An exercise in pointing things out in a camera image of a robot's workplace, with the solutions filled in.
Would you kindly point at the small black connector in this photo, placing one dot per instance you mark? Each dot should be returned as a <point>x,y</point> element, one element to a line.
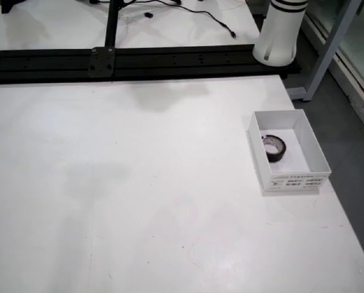
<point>148,14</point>

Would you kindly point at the black stand foot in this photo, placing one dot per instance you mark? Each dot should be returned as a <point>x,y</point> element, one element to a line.
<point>8,6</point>

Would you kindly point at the white cardboard bin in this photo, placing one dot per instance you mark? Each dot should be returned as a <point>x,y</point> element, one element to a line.
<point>292,122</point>

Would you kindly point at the black upright post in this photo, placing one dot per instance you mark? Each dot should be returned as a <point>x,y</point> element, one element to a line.
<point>111,24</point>

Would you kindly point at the black bracket plate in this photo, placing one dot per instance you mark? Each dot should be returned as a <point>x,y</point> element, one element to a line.
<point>101,64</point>

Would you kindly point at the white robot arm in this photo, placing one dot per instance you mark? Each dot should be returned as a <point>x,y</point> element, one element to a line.
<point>279,30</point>

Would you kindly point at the black aluminium rail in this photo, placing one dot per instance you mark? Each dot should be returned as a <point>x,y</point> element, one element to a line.
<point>169,62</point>

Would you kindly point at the grey metal frame leg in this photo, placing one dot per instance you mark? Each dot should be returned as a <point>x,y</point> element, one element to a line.
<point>324,61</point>

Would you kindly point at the black electrical tape roll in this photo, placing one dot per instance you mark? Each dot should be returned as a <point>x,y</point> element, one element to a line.
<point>275,158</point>

